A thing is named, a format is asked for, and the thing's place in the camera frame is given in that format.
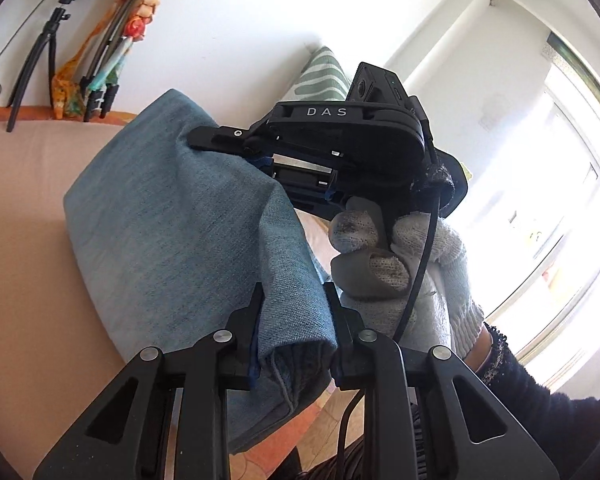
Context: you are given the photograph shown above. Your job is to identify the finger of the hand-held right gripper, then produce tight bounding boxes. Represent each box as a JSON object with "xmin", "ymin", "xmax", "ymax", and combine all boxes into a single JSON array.
[
  {"xmin": 252, "ymin": 156, "xmax": 342, "ymax": 212},
  {"xmin": 186, "ymin": 125, "xmax": 281, "ymax": 159}
]

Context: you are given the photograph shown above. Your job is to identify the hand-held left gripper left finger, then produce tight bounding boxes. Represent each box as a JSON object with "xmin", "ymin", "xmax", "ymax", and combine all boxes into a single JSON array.
[{"xmin": 32, "ymin": 282, "xmax": 266, "ymax": 480}]

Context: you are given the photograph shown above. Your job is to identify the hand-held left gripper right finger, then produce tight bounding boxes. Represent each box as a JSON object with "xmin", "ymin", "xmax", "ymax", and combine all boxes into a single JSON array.
[{"xmin": 324, "ymin": 282, "xmax": 561, "ymax": 480}]

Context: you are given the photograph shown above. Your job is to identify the blue denim pants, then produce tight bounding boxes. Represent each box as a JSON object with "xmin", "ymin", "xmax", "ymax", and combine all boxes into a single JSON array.
[{"xmin": 62, "ymin": 89, "xmax": 339, "ymax": 456}]

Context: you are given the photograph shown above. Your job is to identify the person's right forearm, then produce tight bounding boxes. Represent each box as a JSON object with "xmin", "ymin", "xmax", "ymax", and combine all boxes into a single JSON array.
[{"xmin": 462, "ymin": 322, "xmax": 600, "ymax": 480}]

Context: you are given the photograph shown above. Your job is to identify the person's right hand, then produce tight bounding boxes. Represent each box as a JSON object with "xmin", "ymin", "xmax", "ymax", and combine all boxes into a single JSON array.
[{"xmin": 328, "ymin": 196, "xmax": 485, "ymax": 361}]

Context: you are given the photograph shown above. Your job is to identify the green striped pillow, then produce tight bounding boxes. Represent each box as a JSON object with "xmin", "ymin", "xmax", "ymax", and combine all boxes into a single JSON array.
[{"xmin": 282, "ymin": 46, "xmax": 361, "ymax": 107}]

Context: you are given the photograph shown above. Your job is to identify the orange printed blanket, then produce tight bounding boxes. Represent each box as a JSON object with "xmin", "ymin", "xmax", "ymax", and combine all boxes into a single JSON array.
[{"xmin": 0, "ymin": 104, "xmax": 368, "ymax": 480}]

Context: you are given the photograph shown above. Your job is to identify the folded black stands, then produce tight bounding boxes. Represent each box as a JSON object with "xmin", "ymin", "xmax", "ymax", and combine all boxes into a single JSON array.
[{"xmin": 81, "ymin": 0, "xmax": 137, "ymax": 124}]

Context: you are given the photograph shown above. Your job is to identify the black tripod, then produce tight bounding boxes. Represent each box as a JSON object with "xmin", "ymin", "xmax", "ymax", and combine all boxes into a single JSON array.
[{"xmin": 6, "ymin": 5, "xmax": 72, "ymax": 134}]

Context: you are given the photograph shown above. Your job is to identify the window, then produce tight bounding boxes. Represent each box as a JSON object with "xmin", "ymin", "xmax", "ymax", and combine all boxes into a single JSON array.
[{"xmin": 480, "ymin": 32, "xmax": 600, "ymax": 392}]

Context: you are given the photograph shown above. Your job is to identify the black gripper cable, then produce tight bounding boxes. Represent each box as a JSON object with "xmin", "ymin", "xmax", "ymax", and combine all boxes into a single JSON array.
[{"xmin": 337, "ymin": 97, "xmax": 445, "ymax": 480}]

